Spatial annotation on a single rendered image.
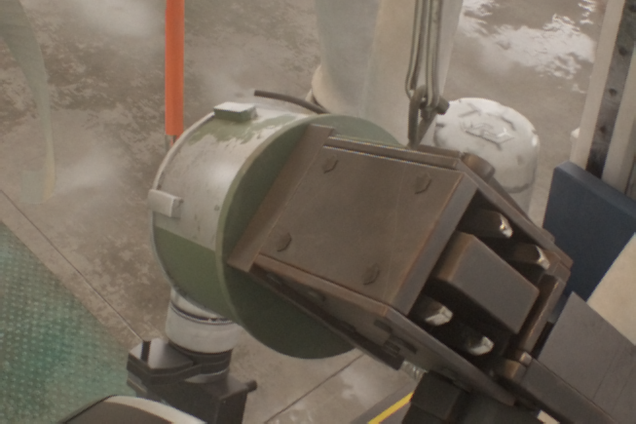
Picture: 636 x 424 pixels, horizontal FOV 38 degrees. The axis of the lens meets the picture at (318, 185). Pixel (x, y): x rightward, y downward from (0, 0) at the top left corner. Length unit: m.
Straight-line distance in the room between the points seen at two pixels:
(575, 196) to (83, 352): 1.38
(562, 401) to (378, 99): 0.59
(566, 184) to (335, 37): 0.40
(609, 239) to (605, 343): 0.89
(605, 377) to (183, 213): 0.25
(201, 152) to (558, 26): 3.12
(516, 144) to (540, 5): 2.48
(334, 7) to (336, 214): 0.74
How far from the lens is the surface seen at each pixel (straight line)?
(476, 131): 1.30
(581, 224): 1.40
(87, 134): 3.05
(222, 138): 0.57
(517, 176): 1.30
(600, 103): 1.34
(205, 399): 1.08
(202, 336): 1.05
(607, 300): 0.87
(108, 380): 2.30
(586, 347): 0.48
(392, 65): 0.99
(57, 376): 2.34
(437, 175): 0.43
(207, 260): 0.54
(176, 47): 0.66
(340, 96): 1.28
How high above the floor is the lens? 1.76
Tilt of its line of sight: 40 degrees down
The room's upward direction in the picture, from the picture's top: straight up
